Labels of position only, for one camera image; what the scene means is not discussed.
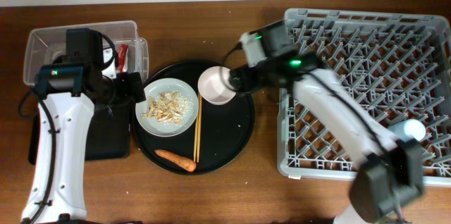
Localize white pink bowl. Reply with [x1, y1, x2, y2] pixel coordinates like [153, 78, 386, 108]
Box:
[197, 66, 236, 105]

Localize red snack wrapper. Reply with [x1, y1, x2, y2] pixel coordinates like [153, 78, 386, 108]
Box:
[116, 44, 128, 73]

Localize food scraps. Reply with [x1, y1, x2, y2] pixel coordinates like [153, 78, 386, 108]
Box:
[141, 91, 192, 124]

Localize grey plate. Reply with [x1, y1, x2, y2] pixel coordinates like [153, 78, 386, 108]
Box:
[135, 78, 199, 137]

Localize wooden chopstick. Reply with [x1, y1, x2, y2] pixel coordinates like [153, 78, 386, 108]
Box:
[192, 93, 202, 163]
[194, 93, 203, 163]

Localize orange carrot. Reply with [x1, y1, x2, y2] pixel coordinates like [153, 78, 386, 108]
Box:
[154, 149, 197, 172]

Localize light blue cup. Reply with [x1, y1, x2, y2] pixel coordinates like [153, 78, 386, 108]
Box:
[388, 119, 426, 142]

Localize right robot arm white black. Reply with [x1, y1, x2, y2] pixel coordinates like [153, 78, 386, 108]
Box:
[223, 51, 424, 223]

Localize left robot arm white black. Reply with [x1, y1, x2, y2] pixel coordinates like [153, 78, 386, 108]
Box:
[21, 64, 144, 223]

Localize clear plastic waste bin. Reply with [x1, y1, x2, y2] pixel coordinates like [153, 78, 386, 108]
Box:
[23, 20, 149, 86]

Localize grey dishwasher rack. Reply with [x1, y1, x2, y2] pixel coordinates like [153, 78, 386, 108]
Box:
[277, 8, 450, 187]

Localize black rectangular tray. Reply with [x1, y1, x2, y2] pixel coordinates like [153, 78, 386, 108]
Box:
[28, 102, 132, 166]

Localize round black serving tray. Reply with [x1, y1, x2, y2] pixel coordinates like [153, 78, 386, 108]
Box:
[131, 60, 255, 175]

